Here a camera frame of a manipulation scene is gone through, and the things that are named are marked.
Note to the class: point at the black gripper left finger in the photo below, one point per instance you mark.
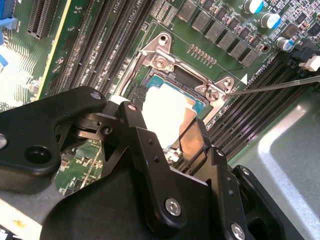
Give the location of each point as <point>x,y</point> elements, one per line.
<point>160,185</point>

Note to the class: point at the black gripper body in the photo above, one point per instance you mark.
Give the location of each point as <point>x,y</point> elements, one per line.
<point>100,212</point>

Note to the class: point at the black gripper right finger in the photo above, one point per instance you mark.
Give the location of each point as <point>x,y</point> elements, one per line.
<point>222,170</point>

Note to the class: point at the small square CPU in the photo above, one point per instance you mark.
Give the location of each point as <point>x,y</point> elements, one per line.
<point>170,112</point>

